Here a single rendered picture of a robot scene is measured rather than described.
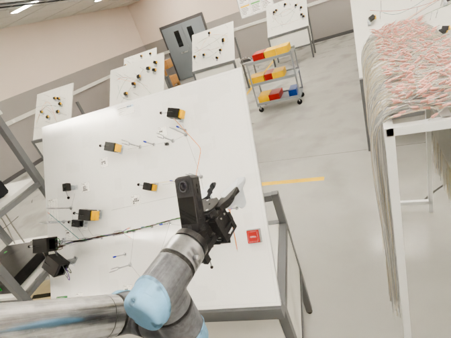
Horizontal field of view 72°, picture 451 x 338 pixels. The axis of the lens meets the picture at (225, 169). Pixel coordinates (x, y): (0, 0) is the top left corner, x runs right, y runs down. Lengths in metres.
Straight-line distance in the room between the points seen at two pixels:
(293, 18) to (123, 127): 8.65
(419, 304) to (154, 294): 2.06
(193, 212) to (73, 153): 1.29
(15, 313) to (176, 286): 0.22
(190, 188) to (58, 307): 0.29
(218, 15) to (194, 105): 11.30
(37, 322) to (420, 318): 2.13
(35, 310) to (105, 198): 1.15
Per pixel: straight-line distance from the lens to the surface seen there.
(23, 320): 0.55
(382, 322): 2.34
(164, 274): 0.54
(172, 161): 1.47
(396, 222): 1.35
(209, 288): 1.42
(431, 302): 2.44
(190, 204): 0.61
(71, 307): 0.59
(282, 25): 9.95
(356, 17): 4.06
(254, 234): 1.28
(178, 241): 0.58
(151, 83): 5.49
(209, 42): 8.43
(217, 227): 0.64
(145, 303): 0.52
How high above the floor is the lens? 1.92
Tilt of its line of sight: 26 degrees down
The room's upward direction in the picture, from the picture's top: 20 degrees counter-clockwise
